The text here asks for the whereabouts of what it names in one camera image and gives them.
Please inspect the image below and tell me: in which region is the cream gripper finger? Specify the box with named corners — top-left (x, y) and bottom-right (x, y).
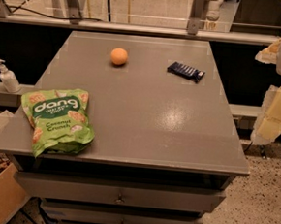
top-left (250, 85), bottom-right (281, 145)
top-left (255, 39), bottom-right (281, 64)

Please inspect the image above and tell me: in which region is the orange fruit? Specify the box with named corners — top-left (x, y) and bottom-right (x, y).
top-left (110, 48), bottom-right (128, 66)

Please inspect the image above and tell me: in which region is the green rice chip bag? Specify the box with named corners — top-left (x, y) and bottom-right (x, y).
top-left (21, 89), bottom-right (95, 157)

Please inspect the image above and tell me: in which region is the dark blue snack bar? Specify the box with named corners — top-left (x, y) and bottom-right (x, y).
top-left (167, 61), bottom-right (204, 83)

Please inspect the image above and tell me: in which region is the grey drawer cabinet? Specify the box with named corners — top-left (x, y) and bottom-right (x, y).
top-left (0, 31), bottom-right (249, 224)

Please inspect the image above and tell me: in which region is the metal drawer knob upper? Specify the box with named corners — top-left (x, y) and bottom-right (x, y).
top-left (115, 195), bottom-right (125, 205)

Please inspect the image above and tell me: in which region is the white pump dispenser bottle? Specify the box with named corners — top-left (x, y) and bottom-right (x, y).
top-left (0, 59), bottom-right (20, 93)

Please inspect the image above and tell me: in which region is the black cable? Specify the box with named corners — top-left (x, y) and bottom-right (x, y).
top-left (5, 4), bottom-right (104, 23)

